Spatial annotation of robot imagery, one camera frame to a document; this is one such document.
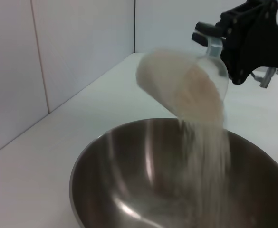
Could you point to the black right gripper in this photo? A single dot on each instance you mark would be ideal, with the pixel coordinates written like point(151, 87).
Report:
point(252, 45)

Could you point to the clear plastic measuring cup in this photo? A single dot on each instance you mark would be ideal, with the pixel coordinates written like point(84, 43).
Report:
point(167, 78)

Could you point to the stainless steel mixing bowl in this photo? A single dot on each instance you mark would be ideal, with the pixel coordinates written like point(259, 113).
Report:
point(129, 178)

